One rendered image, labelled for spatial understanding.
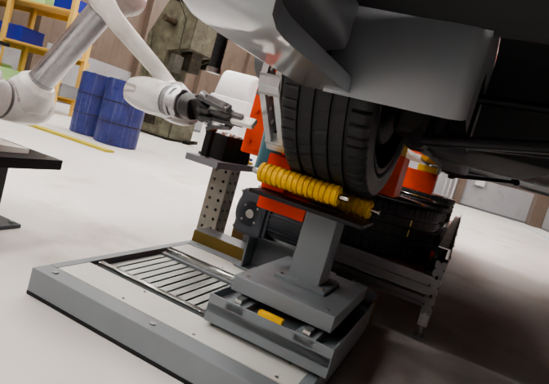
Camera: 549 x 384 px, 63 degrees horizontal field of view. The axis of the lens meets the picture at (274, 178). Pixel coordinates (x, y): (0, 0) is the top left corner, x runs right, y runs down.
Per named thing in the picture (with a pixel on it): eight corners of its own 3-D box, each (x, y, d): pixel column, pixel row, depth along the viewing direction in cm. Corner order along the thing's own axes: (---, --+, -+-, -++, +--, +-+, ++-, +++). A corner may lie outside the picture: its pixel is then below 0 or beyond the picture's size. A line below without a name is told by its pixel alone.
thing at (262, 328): (324, 383, 109) (336, 346, 108) (202, 322, 123) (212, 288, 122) (367, 326, 155) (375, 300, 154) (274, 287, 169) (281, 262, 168)
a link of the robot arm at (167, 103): (154, 96, 128) (171, 100, 126) (174, 78, 133) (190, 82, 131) (162, 121, 134) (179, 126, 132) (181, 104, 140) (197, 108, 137)
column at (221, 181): (208, 253, 216) (231, 168, 212) (191, 246, 220) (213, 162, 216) (218, 250, 225) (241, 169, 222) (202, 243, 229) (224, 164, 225)
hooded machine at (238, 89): (229, 164, 733) (254, 73, 720) (192, 152, 755) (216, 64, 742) (247, 166, 806) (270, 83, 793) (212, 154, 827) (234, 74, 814)
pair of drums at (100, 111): (89, 131, 623) (103, 75, 616) (151, 152, 585) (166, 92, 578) (50, 125, 562) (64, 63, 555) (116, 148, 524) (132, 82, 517)
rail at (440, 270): (436, 305, 172) (453, 251, 171) (421, 299, 175) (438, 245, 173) (454, 241, 399) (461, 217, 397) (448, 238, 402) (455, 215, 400)
